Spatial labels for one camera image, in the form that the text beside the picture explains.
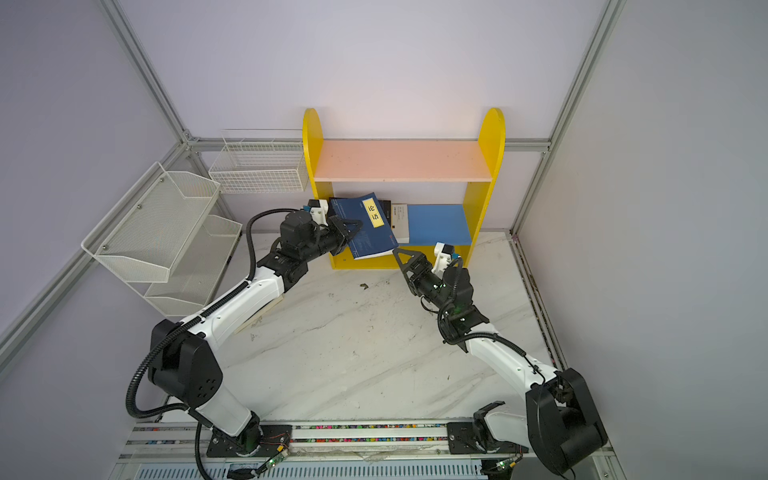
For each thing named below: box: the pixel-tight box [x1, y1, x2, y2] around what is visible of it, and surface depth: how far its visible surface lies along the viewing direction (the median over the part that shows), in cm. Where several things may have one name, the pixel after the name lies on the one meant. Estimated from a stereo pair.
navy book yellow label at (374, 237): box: [329, 192, 399, 260], surface depth 80 cm
